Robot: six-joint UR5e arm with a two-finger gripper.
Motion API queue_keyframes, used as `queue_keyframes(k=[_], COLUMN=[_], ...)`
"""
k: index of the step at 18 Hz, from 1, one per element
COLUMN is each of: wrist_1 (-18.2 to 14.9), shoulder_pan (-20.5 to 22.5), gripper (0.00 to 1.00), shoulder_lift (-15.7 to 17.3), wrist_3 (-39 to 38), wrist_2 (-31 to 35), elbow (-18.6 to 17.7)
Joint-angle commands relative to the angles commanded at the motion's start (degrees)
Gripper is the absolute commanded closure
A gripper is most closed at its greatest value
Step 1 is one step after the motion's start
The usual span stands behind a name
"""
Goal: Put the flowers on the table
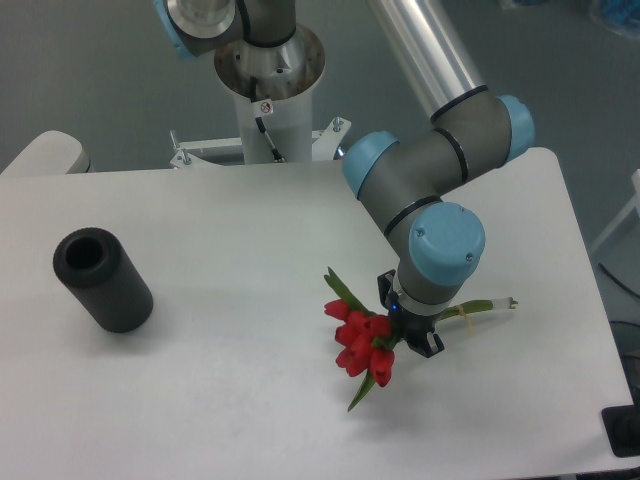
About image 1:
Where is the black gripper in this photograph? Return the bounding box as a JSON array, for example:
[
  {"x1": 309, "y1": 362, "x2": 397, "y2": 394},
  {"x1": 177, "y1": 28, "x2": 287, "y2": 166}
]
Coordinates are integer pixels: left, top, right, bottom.
[{"x1": 377, "y1": 269, "x2": 444, "y2": 358}]

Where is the red tulip bouquet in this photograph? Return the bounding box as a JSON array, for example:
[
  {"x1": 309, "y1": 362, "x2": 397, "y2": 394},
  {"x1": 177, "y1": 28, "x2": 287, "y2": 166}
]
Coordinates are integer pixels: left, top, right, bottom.
[{"x1": 324, "y1": 268, "x2": 518, "y2": 411}]

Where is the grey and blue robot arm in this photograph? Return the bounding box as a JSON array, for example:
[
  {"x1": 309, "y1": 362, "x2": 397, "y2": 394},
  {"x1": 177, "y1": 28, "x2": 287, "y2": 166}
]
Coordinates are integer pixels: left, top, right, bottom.
[{"x1": 155, "y1": 1, "x2": 535, "y2": 357}]

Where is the black device at table edge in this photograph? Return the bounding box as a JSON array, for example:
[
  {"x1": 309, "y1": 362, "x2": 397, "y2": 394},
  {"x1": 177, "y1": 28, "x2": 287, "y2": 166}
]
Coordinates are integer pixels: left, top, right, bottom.
[{"x1": 601, "y1": 405, "x2": 639, "y2": 458}]

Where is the white furniture leg right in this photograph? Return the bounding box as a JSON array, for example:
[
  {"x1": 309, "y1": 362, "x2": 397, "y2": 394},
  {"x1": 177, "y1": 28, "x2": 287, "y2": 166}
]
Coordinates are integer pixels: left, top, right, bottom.
[{"x1": 588, "y1": 170, "x2": 639, "y2": 258}]

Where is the black cylindrical vase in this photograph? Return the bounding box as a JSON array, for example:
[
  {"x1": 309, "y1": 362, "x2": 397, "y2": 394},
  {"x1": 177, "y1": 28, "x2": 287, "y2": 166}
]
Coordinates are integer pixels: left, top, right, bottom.
[{"x1": 52, "y1": 227, "x2": 154, "y2": 334}]

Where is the blue object top right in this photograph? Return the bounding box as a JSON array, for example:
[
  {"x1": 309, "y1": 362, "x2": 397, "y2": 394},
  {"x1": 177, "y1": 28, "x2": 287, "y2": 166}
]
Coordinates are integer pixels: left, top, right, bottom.
[{"x1": 589, "y1": 0, "x2": 639, "y2": 39}]

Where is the white chair left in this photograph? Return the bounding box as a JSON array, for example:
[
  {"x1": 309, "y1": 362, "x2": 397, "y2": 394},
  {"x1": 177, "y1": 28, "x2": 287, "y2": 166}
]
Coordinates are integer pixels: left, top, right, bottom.
[{"x1": 1, "y1": 130, "x2": 94, "y2": 179}]

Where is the black floor cable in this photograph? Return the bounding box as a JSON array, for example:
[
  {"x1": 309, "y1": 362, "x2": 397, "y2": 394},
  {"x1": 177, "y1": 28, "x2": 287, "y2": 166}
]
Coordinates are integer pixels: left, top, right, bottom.
[{"x1": 598, "y1": 263, "x2": 640, "y2": 297}]

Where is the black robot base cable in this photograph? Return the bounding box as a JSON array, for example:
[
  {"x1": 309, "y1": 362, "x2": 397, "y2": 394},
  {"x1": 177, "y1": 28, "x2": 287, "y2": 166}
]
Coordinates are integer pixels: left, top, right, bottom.
[{"x1": 249, "y1": 75, "x2": 287, "y2": 164}]

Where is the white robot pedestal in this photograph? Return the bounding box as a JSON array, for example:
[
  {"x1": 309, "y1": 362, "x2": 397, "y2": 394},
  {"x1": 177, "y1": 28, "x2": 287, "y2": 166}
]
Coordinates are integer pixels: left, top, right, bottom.
[{"x1": 171, "y1": 24, "x2": 351, "y2": 168}]

